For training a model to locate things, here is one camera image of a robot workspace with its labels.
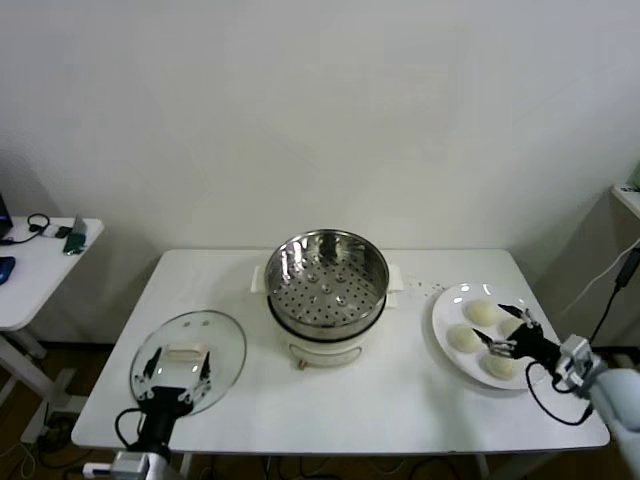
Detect floor power strip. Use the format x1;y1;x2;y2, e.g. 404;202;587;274
37;410;79;444

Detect white wall cable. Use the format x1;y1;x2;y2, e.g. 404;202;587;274
554;244;634;319

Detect green and grey device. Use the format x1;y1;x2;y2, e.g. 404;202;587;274
62;213;89;257

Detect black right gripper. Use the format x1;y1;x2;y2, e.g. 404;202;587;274
471;302;562;372

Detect white round plate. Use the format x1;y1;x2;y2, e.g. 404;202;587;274
431;282;556;391

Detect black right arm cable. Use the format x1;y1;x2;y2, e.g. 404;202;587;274
525;360;596;426

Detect glass lid with cream handle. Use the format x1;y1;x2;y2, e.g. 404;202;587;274
128;309;248;417

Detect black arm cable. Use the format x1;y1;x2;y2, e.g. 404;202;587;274
525;360;596;426
115;407;147;451

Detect white floor cable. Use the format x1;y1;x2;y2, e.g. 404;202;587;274
17;442;34;480

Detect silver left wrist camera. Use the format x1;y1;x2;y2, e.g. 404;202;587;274
82;451;152;480

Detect white side table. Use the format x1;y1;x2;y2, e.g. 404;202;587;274
0;215;105;446

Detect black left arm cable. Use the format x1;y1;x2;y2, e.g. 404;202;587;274
115;407;147;451

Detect perforated steel steamer basket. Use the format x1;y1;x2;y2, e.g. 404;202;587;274
263;228;390;342

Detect white electric cooker pot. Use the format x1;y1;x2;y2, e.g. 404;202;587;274
248;263;404;372

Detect black looped cable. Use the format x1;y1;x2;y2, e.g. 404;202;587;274
0;213;51;246

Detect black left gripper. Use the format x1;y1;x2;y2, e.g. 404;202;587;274
133;347;215;454

